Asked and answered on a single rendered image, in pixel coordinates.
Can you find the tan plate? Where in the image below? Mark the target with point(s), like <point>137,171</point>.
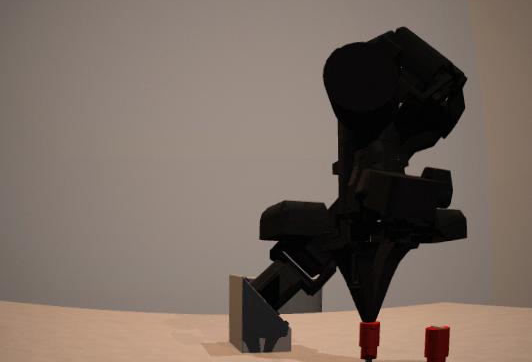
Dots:
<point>436,342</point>

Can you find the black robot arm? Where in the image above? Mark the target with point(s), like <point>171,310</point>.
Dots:
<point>366,83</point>

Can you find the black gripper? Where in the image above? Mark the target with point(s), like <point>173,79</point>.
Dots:
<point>367,267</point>

